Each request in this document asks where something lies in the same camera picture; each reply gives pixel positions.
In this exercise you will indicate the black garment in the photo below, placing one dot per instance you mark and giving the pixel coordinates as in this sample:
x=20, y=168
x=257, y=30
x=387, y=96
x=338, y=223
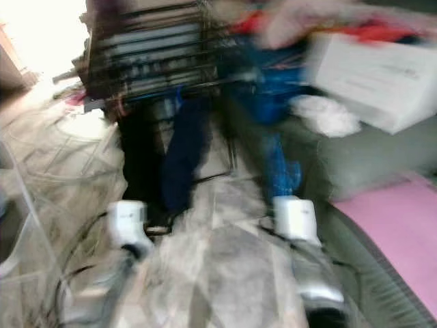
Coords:
x=140, y=157

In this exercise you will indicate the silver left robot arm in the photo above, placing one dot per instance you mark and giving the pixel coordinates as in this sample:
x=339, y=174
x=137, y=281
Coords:
x=106, y=287

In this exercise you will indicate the pink white pillow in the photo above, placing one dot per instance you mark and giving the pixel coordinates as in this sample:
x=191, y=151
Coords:
x=307, y=20

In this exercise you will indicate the red cloth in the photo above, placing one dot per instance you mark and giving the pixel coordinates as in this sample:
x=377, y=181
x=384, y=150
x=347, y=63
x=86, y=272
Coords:
x=382, y=31

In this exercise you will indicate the pink cushion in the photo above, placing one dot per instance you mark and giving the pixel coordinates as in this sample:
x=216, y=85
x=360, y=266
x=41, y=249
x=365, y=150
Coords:
x=392, y=232

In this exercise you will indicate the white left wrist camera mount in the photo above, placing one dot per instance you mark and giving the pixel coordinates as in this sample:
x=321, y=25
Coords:
x=128, y=222

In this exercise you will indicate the crumpled white cloth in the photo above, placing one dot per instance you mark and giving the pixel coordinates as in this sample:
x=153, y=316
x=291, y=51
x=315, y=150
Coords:
x=324, y=116

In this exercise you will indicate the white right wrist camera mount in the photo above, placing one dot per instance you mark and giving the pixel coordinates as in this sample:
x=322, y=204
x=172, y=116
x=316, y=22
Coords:
x=295, y=219

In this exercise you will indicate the white box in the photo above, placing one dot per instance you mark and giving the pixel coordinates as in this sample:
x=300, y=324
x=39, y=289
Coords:
x=375, y=78

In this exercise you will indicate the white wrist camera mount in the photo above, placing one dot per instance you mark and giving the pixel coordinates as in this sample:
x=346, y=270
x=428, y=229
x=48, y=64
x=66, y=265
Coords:
x=128, y=222
x=295, y=219

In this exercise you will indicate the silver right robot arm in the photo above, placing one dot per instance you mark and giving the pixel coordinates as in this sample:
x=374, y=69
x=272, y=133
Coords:
x=314, y=280

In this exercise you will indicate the black metal drying rack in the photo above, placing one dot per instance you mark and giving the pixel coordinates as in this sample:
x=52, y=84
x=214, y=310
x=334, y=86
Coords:
x=150, y=61

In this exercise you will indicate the blue suitcase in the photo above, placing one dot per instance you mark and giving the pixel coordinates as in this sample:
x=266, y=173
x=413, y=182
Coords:
x=266, y=82

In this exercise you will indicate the navy garment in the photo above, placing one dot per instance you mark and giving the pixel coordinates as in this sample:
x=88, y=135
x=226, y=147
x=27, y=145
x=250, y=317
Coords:
x=186, y=157

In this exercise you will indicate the green sofa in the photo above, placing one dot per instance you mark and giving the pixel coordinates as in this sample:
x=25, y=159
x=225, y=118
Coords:
x=382, y=157

